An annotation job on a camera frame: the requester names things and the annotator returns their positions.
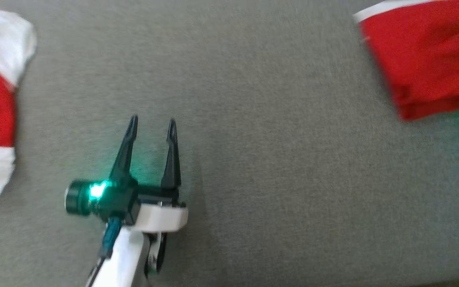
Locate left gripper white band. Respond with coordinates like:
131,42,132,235
97,114,189,278

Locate red shorts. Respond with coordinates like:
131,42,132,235
352,0,459,122

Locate grey fabric sofa seat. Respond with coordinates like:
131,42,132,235
0,0,459,287

